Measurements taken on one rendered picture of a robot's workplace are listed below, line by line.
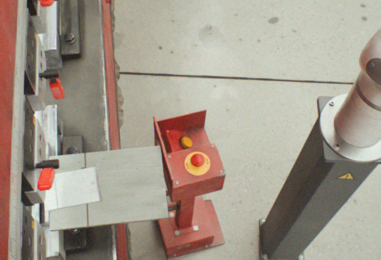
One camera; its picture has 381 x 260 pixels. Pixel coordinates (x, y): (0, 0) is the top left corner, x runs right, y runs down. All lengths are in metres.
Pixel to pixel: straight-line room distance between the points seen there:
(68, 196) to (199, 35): 1.64
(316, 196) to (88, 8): 0.89
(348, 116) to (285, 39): 1.55
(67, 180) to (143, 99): 1.30
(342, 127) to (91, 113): 0.66
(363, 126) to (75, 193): 0.67
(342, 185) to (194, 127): 0.47
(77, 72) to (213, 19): 1.37
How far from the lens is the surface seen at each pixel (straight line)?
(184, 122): 1.55
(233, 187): 2.30
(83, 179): 1.23
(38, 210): 1.22
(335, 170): 1.37
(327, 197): 1.55
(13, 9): 0.96
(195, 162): 1.44
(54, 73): 1.08
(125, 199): 1.20
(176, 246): 2.08
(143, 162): 1.23
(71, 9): 1.64
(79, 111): 1.46
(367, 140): 1.29
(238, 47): 2.68
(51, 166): 0.95
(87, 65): 1.54
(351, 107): 1.22
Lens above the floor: 2.12
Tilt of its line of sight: 61 degrees down
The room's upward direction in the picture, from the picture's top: 4 degrees clockwise
